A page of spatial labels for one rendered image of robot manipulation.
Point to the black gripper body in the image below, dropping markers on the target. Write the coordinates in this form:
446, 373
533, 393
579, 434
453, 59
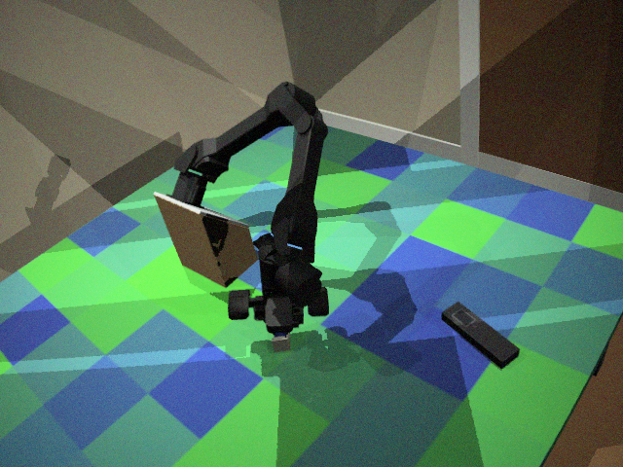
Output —
239, 302

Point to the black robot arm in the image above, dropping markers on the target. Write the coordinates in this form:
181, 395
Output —
295, 218

